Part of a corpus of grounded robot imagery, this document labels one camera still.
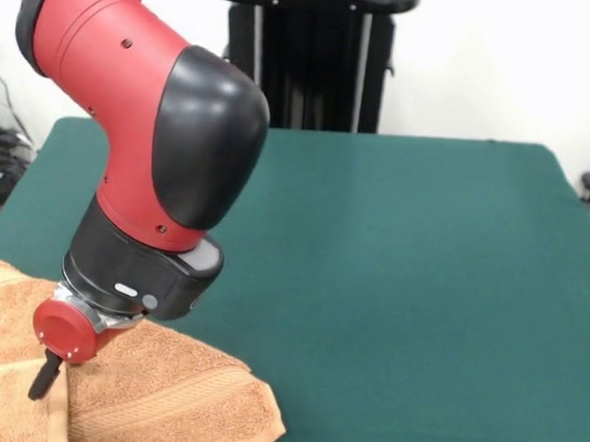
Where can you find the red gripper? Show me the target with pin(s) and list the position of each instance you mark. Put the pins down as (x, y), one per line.
(65, 332)

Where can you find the tan terry towel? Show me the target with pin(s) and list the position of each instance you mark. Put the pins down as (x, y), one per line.
(164, 388)

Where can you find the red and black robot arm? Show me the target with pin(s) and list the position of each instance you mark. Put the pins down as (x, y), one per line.
(156, 122)

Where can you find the dark green table cloth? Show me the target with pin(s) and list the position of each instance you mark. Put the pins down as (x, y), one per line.
(421, 289)

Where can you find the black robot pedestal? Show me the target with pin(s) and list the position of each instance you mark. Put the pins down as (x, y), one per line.
(309, 71)

